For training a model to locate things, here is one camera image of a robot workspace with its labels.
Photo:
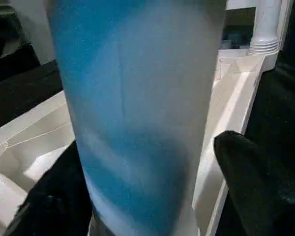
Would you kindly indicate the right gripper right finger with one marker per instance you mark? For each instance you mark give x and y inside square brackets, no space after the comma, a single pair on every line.
[255,191]

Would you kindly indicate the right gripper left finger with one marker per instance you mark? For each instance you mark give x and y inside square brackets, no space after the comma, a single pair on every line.
[59,201]

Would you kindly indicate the white plastic table leg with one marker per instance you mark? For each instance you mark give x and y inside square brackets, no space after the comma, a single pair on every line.
[264,24]
[137,98]

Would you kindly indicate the black mat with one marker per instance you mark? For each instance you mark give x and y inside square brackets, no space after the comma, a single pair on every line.
[280,110]

